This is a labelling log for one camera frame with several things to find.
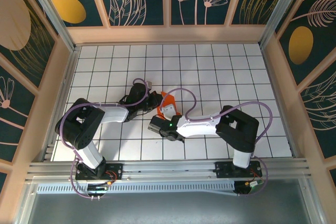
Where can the orange paper sheet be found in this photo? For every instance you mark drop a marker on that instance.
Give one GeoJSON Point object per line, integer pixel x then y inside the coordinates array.
{"type": "Point", "coordinates": [172, 101]}

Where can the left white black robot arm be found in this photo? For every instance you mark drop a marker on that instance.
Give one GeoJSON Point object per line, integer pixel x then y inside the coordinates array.
{"type": "Point", "coordinates": [115, 113]}

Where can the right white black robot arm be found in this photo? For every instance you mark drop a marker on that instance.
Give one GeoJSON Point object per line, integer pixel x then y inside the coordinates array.
{"type": "Point", "coordinates": [197, 128]}

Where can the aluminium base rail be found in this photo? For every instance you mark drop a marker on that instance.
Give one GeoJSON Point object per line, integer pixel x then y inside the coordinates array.
{"type": "Point", "coordinates": [170, 169]}

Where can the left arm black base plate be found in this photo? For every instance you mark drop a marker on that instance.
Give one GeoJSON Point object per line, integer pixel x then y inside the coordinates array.
{"type": "Point", "coordinates": [118, 167]}

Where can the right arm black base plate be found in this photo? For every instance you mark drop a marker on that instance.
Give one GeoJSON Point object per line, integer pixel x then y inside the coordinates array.
{"type": "Point", "coordinates": [221, 171]}

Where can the aluminium side rail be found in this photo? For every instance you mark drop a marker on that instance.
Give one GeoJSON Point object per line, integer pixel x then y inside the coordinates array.
{"type": "Point", "coordinates": [62, 98]}
{"type": "Point", "coordinates": [273, 77]}

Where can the aluminium frame post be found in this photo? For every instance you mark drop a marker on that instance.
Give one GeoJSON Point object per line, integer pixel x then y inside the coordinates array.
{"type": "Point", "coordinates": [281, 11]}
{"type": "Point", "coordinates": [50, 11]}

